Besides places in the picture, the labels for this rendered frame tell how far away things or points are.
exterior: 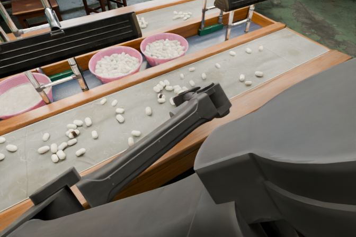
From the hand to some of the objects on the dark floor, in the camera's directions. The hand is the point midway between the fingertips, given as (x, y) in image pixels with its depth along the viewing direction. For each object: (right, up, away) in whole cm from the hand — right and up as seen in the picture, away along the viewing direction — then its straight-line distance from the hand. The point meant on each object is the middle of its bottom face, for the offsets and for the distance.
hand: (179, 100), depth 74 cm
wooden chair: (-161, +80, +188) cm, 261 cm away
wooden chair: (-99, +117, +222) cm, 270 cm away
